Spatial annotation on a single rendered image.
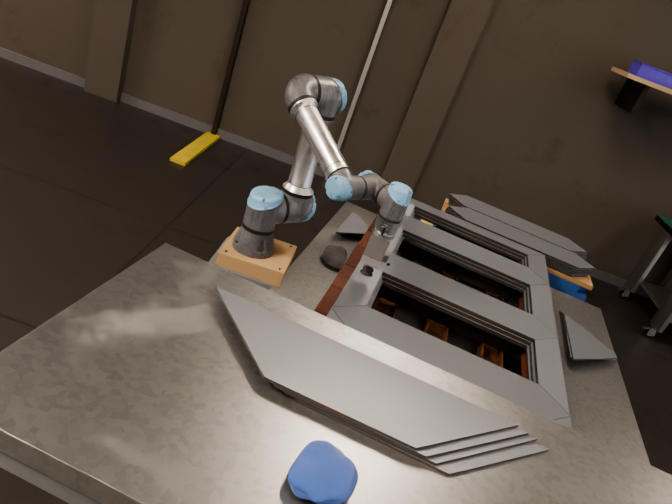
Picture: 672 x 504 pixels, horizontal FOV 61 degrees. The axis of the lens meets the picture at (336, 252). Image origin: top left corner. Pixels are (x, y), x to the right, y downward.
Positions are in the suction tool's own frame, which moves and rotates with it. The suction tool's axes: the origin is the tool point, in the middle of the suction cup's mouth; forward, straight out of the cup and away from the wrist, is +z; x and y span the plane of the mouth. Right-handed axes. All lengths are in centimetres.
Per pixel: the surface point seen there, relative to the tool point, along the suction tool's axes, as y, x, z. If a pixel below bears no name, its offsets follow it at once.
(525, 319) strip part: 24, -58, 4
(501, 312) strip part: 22, -49, 4
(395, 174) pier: 318, 22, 62
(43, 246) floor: 56, 159, 89
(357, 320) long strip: -23.2, -3.9, 3.7
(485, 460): -82, -36, -16
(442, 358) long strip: -23.1, -30.6, 3.7
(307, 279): 17.4, 20.0, 21.3
